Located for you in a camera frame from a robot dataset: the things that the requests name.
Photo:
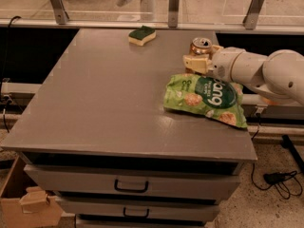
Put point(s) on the right metal bracket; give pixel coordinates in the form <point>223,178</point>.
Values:
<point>251,17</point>

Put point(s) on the left metal bracket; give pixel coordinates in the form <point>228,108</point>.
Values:
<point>60,14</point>

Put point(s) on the black power adapter with cable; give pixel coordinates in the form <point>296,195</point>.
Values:
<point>278,181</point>

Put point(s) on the middle metal bracket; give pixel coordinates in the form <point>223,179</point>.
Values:
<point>173,13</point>

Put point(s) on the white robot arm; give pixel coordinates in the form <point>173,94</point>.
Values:
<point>278,77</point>

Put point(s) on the drawer black handle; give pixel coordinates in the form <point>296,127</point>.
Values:
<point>131,187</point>
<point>136,213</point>

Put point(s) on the cardboard box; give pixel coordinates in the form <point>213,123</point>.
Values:
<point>24,203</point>

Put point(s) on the top drawer black handle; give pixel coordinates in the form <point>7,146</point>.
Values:
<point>131,187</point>

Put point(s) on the metal bracket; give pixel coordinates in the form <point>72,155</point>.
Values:
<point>251,17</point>
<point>60,14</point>
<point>173,13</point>

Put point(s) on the green rice chip bag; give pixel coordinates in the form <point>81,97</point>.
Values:
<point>211,98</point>

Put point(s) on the middle drawer black handle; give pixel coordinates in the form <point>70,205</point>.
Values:
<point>136,213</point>

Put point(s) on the grey drawer cabinet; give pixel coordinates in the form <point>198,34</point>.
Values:
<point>99,117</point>

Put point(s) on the green yellow sponge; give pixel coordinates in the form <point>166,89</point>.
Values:
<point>141,35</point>

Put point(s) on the orange soda can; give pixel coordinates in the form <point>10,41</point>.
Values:
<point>201,46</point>

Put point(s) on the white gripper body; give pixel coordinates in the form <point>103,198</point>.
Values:
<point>222,65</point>

